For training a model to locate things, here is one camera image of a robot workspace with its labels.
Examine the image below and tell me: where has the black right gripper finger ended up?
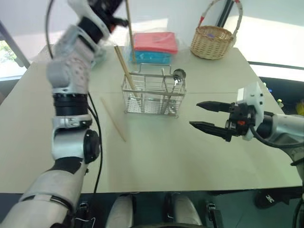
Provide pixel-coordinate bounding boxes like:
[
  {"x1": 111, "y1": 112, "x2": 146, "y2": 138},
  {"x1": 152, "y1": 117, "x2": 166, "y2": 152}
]
[
  {"x1": 189, "y1": 121, "x2": 233, "y2": 143},
  {"x1": 196, "y1": 100, "x2": 232, "y2": 114}
]

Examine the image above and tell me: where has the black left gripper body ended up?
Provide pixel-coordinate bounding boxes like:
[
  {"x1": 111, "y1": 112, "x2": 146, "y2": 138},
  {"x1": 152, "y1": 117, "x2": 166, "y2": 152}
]
[{"x1": 91, "y1": 0, "x2": 126, "y2": 19}]

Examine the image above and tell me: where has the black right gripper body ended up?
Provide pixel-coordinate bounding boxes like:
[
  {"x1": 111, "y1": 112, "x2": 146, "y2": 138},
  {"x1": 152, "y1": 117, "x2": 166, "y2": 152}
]
[{"x1": 225, "y1": 101, "x2": 257, "y2": 138}]

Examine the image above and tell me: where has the wooden chopstick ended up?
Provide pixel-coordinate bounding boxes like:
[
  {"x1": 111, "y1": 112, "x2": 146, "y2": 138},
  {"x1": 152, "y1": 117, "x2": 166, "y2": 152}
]
[
  {"x1": 114, "y1": 45, "x2": 140, "y2": 98},
  {"x1": 125, "y1": 0, "x2": 138, "y2": 64},
  {"x1": 100, "y1": 97, "x2": 127, "y2": 143}
]

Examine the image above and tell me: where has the metal spoon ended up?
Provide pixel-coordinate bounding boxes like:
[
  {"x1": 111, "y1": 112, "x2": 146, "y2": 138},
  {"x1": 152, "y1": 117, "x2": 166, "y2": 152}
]
[{"x1": 162, "y1": 68, "x2": 187, "y2": 115}]

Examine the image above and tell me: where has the red folded cloth pack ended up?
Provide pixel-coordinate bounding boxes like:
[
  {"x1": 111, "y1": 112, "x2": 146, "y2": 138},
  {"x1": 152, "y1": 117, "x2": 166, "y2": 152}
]
[{"x1": 132, "y1": 31, "x2": 179, "y2": 55}]

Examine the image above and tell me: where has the blue folded cloth pack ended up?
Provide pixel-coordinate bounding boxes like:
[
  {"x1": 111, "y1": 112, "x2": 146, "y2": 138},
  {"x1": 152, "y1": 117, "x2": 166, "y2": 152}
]
[{"x1": 129, "y1": 49, "x2": 173, "y2": 65}]

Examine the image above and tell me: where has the yellow background object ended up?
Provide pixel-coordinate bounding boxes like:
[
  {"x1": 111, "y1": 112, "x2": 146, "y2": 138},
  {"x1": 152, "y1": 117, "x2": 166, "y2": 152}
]
[{"x1": 295, "y1": 99, "x2": 304, "y2": 115}]

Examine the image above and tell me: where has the white rounded leg cover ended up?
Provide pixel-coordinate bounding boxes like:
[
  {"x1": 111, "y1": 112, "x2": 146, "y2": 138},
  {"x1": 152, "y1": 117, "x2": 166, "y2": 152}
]
[
  {"x1": 165, "y1": 192, "x2": 203, "y2": 228},
  {"x1": 105, "y1": 194, "x2": 134, "y2": 228}
]

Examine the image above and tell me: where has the black rounded object white label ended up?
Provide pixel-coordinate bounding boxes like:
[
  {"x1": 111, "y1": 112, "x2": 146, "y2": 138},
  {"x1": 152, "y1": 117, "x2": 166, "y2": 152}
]
[{"x1": 255, "y1": 189, "x2": 295, "y2": 210}]

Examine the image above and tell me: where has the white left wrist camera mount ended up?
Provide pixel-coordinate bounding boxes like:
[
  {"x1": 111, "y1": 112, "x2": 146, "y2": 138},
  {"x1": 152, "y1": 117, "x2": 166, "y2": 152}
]
[{"x1": 67, "y1": 0, "x2": 112, "y2": 36}]

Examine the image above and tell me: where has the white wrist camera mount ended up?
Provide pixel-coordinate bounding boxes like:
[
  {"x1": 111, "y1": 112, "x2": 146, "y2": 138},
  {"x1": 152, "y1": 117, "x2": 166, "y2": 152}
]
[
  {"x1": 67, "y1": 0, "x2": 112, "y2": 36},
  {"x1": 237, "y1": 82, "x2": 265, "y2": 141}
]

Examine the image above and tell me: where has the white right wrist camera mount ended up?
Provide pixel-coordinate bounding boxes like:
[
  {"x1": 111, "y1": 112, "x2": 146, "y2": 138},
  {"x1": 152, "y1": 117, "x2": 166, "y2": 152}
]
[{"x1": 237, "y1": 82, "x2": 265, "y2": 141}]

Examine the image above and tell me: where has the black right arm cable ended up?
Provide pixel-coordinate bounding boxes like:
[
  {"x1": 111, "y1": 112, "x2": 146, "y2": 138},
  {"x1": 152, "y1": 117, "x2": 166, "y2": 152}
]
[{"x1": 249, "y1": 124, "x2": 304, "y2": 149}]

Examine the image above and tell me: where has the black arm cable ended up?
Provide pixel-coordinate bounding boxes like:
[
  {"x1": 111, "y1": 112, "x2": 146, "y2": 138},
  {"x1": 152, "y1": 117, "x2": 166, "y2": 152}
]
[
  {"x1": 249, "y1": 124, "x2": 304, "y2": 149},
  {"x1": 46, "y1": 0, "x2": 104, "y2": 194}
]

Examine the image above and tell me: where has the metal wire basket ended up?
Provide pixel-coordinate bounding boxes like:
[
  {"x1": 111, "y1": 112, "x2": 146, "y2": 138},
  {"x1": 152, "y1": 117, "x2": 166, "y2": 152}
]
[{"x1": 121, "y1": 62, "x2": 188, "y2": 117}]

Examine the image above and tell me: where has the wicker basket with handle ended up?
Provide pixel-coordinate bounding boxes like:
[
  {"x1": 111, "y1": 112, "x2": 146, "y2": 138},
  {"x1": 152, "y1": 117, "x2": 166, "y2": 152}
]
[{"x1": 190, "y1": 0, "x2": 244, "y2": 60}]

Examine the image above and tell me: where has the black strap with buckle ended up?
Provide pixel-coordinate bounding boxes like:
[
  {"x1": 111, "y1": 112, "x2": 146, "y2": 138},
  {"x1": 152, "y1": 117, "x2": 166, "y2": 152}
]
[
  {"x1": 205, "y1": 200, "x2": 224, "y2": 228},
  {"x1": 78, "y1": 201, "x2": 90, "y2": 228}
]

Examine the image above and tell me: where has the dark window frame post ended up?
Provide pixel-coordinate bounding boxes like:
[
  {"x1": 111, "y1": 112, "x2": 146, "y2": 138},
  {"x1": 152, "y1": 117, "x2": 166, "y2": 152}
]
[{"x1": 216, "y1": 0, "x2": 235, "y2": 29}]

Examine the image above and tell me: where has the grey slanted window frame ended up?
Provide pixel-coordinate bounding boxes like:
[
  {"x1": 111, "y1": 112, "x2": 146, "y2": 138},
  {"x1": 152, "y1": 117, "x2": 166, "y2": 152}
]
[{"x1": 0, "y1": 19, "x2": 31, "y2": 70}]

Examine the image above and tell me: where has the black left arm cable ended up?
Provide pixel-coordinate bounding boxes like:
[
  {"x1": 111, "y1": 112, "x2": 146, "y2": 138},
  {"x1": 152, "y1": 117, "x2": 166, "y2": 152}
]
[{"x1": 46, "y1": 0, "x2": 104, "y2": 194}]

